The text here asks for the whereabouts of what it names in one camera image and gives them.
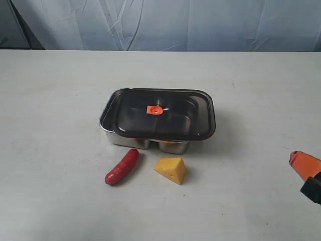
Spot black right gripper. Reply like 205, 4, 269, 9
289, 151, 321, 205

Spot dark transparent lunch box lid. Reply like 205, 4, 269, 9
111, 88, 216, 141

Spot red toy sausage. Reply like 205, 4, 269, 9
105, 149, 139, 185

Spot stainless steel lunch box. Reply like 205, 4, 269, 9
99, 88, 191, 155

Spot yellow toy cheese wedge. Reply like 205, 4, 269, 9
153, 157, 187, 185

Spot blue-grey backdrop cloth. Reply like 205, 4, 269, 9
13, 1, 320, 52

